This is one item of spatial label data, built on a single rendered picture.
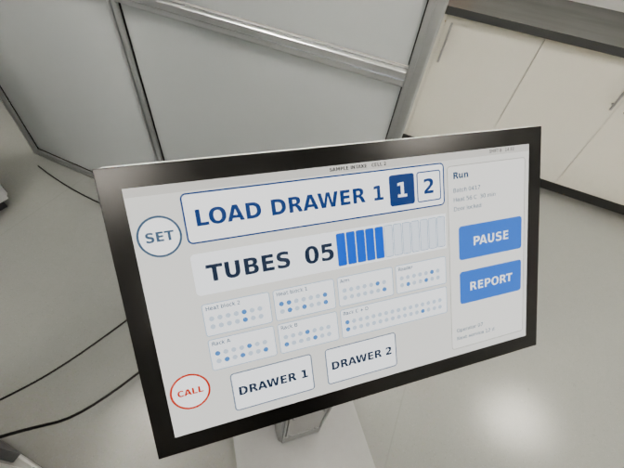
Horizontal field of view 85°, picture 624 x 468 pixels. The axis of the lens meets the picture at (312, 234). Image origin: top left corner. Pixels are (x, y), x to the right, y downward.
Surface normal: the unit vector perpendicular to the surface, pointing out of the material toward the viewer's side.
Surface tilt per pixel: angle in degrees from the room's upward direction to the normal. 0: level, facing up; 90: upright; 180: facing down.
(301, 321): 50
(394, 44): 90
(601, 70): 90
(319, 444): 3
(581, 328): 0
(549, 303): 0
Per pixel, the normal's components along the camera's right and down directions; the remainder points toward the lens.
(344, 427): 0.18, -0.65
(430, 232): 0.28, 0.16
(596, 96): -0.41, 0.67
